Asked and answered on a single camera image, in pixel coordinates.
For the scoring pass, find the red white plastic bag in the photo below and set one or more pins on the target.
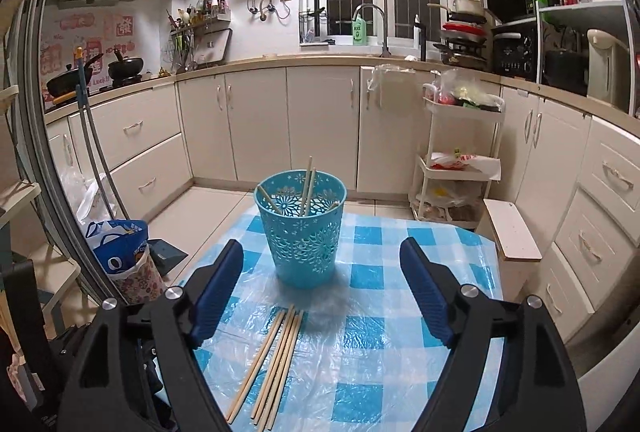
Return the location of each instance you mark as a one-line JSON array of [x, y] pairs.
[[457, 160]]

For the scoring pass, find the floral print bag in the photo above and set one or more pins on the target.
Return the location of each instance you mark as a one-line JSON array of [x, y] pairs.
[[142, 284]]

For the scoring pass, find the white rolling cart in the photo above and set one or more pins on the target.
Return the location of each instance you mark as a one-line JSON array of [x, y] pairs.
[[495, 136]]

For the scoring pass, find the pink wall stickers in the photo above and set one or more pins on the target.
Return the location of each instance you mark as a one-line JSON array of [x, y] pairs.
[[75, 41]]

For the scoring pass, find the black toaster oven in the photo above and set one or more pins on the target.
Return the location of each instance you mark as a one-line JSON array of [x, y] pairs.
[[515, 51]]

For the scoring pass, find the blue shopping bag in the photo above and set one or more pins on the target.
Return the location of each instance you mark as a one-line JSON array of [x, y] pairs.
[[117, 247]]

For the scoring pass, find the black cooking pot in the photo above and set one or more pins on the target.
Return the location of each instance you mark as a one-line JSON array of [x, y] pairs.
[[125, 67]]

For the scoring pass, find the stack of pans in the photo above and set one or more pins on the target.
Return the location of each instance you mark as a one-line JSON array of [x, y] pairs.
[[462, 36]]

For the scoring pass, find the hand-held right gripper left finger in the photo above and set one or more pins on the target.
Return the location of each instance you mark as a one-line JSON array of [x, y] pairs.
[[220, 292]]

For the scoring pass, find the dark blue dustpan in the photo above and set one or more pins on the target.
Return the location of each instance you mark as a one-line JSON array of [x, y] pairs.
[[167, 257]]

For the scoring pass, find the light wooden chopstick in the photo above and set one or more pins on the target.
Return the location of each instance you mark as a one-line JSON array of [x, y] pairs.
[[311, 192], [277, 362], [272, 362], [269, 199], [283, 362], [255, 364], [289, 362], [306, 184], [332, 204]]

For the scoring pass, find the cream lower kitchen cabinets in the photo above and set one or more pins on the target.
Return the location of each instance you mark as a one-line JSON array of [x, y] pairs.
[[320, 121]]

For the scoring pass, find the chrome faucet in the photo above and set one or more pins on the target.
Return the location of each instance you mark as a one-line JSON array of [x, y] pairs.
[[372, 5]]

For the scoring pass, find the plastic bag of food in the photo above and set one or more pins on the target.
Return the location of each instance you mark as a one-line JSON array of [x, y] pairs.
[[465, 89]]

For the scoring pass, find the wall spice rack with bottles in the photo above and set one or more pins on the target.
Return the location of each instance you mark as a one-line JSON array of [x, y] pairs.
[[205, 19]]

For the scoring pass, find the clear hanging plastic bag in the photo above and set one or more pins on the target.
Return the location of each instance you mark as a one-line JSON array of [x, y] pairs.
[[382, 76]]

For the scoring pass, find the white step stool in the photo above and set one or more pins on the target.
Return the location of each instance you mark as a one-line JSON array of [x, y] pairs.
[[512, 232]]

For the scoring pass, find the blue white checkered tablecloth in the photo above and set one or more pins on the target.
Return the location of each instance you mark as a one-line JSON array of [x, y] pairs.
[[370, 312]]

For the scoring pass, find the blue perforated plastic basket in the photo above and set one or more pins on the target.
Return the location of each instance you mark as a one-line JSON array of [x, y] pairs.
[[300, 252]]

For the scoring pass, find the black wok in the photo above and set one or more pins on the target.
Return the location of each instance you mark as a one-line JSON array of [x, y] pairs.
[[70, 81]]

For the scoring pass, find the dark dispenser bottle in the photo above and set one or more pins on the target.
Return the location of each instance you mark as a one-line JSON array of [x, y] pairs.
[[420, 36]]

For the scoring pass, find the cream electric water boiler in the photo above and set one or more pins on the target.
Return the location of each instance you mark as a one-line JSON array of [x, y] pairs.
[[607, 66]]

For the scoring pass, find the white countertop shelf rack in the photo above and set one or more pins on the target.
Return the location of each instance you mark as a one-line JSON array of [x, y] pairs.
[[580, 9]]

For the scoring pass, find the yellowish plastic bag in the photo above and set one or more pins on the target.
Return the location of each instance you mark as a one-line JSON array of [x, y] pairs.
[[445, 197]]

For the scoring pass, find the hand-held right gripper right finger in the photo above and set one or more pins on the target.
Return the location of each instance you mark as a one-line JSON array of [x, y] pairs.
[[425, 292]]

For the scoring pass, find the green soap bottle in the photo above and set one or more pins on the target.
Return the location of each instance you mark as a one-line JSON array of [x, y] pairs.
[[359, 31]]

